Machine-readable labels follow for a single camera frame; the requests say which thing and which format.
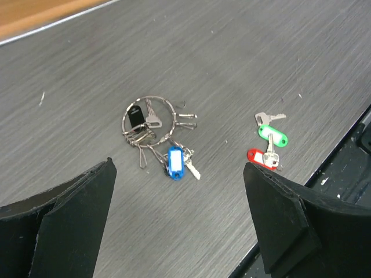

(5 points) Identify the silver key on red tag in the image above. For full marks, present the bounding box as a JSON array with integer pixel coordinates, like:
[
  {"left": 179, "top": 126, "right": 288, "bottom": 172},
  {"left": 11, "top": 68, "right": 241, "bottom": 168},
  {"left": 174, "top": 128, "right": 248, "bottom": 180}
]
[{"left": 263, "top": 133, "right": 279, "bottom": 167}]

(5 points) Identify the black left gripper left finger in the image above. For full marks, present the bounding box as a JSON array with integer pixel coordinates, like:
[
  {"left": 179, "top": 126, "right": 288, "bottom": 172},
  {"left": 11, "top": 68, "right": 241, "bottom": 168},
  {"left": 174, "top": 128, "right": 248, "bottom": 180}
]
[{"left": 1, "top": 158, "right": 117, "bottom": 277}]

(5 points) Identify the black key fob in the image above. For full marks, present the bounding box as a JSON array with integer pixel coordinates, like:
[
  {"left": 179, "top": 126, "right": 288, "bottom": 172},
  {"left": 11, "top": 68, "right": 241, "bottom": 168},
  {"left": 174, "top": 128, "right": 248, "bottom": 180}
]
[{"left": 128, "top": 105, "right": 146, "bottom": 128}]

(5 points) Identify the large metal keyring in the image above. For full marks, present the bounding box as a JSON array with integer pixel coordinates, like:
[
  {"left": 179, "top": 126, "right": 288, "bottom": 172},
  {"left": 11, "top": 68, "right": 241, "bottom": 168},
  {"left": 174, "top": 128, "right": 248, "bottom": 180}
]
[{"left": 121, "top": 95, "right": 198, "bottom": 170}]

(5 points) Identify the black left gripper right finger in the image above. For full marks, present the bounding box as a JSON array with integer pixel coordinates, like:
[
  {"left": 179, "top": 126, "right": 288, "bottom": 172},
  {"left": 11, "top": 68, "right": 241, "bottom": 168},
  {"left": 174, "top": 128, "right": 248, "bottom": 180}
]
[{"left": 243, "top": 163, "right": 370, "bottom": 277}]

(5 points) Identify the silver key by green tag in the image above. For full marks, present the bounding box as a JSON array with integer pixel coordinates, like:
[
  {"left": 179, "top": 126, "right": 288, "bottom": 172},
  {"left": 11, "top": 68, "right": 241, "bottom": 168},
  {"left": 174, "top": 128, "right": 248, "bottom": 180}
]
[{"left": 254, "top": 112, "right": 286, "bottom": 126}]

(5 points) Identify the blue key tag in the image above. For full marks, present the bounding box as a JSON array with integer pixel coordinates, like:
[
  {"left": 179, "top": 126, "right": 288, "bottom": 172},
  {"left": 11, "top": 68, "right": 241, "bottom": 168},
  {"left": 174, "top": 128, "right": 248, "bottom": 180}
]
[{"left": 168, "top": 146, "right": 184, "bottom": 180}]

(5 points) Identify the green key tag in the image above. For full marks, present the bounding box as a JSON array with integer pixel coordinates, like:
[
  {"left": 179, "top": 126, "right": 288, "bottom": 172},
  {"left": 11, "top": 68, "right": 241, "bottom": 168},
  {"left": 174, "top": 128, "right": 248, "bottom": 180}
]
[{"left": 258, "top": 125, "right": 288, "bottom": 148}]

